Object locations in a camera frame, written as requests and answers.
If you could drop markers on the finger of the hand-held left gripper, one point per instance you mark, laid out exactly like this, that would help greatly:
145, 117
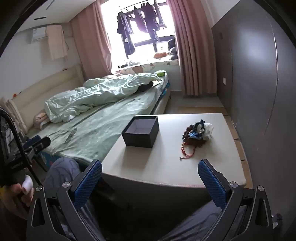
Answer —
40, 143

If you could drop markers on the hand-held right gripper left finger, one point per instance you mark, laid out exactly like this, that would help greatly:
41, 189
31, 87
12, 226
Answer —
89, 183

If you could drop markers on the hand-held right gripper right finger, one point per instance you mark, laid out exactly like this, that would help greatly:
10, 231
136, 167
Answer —
212, 185

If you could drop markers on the black box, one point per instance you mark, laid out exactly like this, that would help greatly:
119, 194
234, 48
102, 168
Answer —
138, 139

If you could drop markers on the person's left hand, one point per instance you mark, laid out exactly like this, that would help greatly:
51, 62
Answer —
13, 197

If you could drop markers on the pink pillow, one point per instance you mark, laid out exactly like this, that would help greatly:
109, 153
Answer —
39, 119

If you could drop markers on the clear plastic bottle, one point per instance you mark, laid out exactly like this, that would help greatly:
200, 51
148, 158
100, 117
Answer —
70, 135

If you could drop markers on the cream pillow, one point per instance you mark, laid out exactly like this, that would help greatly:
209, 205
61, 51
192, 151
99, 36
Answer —
11, 111

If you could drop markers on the cream padded headboard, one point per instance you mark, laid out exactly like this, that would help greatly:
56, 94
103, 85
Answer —
46, 90

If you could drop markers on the bed with green sheet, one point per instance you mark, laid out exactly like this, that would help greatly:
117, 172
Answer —
104, 129

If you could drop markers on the white cloth pouch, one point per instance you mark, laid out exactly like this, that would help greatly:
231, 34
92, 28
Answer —
208, 129

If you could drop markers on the pale green quilt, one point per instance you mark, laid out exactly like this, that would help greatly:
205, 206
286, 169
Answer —
92, 97

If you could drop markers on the beige towel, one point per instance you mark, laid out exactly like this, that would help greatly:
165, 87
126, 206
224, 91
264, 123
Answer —
56, 44

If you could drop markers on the white air conditioner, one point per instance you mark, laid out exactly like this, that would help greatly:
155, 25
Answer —
38, 34

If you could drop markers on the pink curtain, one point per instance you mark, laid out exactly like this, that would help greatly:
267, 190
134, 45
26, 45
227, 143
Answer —
92, 41
192, 53

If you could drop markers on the green box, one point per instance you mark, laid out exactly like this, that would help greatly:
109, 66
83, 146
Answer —
160, 74

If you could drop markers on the patterned window seat cushion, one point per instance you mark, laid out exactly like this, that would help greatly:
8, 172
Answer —
143, 67

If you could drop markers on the orange cushion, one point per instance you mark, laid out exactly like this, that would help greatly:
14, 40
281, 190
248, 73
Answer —
160, 55

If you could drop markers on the dark cushion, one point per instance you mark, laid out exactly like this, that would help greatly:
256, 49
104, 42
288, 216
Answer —
171, 48

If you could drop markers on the white wall socket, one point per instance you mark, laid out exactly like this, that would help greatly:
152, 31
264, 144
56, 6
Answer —
225, 81

